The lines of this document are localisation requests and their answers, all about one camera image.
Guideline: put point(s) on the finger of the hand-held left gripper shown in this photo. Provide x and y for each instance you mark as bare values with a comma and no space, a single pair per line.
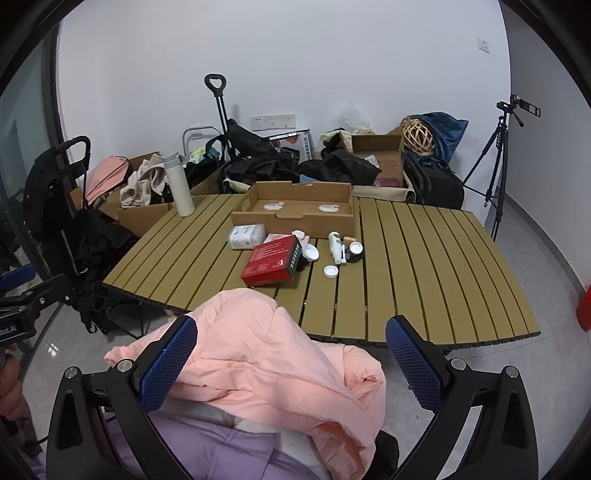
48,288
16,277

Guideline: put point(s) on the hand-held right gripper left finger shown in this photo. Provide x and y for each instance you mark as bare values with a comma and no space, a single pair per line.
168,364

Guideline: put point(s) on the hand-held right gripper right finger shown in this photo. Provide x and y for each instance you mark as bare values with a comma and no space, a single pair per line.
415,364

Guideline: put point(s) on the black jar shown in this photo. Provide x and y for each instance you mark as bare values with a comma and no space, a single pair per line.
355,256

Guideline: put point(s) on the round white lid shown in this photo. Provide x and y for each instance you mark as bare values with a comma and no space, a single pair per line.
330,272

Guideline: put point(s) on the red box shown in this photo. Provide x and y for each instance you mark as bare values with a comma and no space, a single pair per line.
268,263

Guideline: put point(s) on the white wipes pack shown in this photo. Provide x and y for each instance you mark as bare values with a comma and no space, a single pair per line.
247,237

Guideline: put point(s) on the small black object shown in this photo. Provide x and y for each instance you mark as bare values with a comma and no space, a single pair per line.
303,264

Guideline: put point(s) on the pink wipes pack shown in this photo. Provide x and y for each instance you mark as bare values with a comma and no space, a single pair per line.
277,237

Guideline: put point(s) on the small white lid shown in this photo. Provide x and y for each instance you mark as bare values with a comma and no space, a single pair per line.
301,235

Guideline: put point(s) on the shallow cardboard tray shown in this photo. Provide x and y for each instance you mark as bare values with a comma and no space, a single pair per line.
295,222

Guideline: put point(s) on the person's left forearm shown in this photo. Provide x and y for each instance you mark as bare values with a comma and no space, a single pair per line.
28,436

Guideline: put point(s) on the person's left hand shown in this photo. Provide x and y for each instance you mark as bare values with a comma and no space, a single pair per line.
10,385

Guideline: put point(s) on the purple jacket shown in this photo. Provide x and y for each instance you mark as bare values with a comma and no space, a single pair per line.
207,447

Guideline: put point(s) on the black pouch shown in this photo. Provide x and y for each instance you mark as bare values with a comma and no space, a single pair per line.
385,457

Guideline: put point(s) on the black stroller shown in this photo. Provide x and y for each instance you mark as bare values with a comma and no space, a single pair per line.
51,184

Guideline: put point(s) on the pink jacket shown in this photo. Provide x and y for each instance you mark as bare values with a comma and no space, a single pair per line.
277,364

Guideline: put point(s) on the large cardboard box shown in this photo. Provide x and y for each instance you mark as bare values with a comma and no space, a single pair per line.
138,215

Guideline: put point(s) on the pink backpack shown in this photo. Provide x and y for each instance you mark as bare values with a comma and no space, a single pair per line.
108,177

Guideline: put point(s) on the beige clothes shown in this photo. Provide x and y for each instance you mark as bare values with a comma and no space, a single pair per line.
141,184

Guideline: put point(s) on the white thermos bottle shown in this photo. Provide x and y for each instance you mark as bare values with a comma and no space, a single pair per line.
182,189

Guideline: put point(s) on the beige folding wagon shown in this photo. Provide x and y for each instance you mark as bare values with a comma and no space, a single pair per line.
383,193

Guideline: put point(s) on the red bucket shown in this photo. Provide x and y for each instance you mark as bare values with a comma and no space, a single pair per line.
584,309

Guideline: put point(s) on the torn white label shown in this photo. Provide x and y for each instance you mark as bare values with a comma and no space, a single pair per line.
273,206
330,208

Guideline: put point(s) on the green cloth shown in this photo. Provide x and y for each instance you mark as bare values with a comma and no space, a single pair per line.
199,155

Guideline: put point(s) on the open cardboard box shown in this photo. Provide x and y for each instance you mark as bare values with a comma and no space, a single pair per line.
383,161

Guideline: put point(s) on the black jacket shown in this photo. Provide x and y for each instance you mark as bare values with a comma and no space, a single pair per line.
344,168

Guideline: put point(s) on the small blue cloth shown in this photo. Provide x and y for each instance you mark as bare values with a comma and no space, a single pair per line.
309,178

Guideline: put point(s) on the black clothing pile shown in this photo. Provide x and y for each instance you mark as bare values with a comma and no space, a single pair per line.
263,169

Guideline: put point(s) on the wicker ball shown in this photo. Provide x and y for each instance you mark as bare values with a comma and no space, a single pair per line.
418,134

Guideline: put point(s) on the dark blue bag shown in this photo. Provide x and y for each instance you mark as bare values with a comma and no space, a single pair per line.
445,131

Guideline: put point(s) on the black bag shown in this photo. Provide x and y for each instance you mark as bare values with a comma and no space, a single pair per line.
249,141

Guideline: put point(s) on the beige tote bag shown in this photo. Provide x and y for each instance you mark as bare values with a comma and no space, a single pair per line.
341,137

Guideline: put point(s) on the black tripod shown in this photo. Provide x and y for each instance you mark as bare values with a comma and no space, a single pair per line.
500,138

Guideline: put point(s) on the printed carton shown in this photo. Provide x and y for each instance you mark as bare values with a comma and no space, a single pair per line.
295,145

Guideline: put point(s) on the white metal frame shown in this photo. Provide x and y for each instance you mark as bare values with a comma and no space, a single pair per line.
198,128

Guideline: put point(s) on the white wall socket strip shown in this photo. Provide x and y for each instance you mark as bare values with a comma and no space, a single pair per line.
272,121

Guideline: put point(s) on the white wall switch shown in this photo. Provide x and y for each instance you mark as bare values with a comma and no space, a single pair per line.
483,45

